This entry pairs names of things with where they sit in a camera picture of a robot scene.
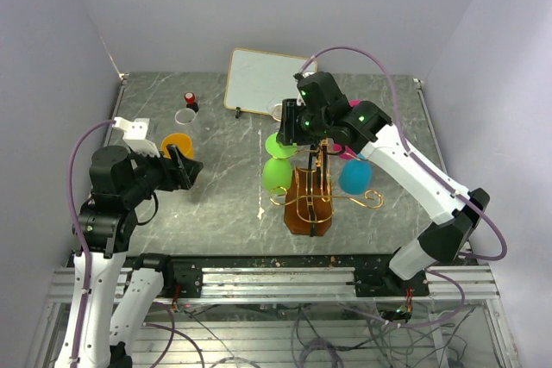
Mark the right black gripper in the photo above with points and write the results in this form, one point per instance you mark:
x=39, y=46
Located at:
x=289, y=133

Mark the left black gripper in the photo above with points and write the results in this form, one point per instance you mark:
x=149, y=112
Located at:
x=187, y=168

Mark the orange wine glass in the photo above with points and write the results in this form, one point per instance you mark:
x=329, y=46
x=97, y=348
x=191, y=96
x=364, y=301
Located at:
x=182, y=141

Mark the clear wine glass back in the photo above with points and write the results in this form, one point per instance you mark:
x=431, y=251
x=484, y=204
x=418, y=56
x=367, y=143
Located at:
x=274, y=109

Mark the clear wine glass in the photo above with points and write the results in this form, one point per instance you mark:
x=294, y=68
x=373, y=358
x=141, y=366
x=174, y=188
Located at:
x=185, y=120
x=274, y=109

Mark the clear wine glass front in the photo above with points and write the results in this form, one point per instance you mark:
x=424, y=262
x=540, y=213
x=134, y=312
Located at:
x=185, y=120

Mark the green wine glass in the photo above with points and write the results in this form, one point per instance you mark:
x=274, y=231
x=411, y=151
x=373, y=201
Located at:
x=278, y=170

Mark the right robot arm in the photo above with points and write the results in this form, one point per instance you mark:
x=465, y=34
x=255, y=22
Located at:
x=321, y=111

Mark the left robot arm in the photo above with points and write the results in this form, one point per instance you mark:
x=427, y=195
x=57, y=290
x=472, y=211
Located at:
x=101, y=330

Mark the pink wine glass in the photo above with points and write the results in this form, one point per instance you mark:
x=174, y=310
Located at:
x=345, y=152

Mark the blue wine glass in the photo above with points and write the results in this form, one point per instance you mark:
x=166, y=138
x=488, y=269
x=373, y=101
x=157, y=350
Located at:
x=355, y=177

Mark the gold framed whiteboard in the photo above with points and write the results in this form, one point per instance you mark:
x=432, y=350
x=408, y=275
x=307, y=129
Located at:
x=256, y=77

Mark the red black stamp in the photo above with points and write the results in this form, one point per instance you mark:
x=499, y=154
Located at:
x=191, y=101

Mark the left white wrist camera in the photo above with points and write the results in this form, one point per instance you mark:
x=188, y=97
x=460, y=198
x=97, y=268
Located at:
x=135, y=136

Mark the gold wire glass rack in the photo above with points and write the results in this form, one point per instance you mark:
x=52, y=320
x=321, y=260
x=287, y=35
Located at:
x=308, y=204

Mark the aluminium frame rail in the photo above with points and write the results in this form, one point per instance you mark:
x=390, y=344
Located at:
x=310, y=285

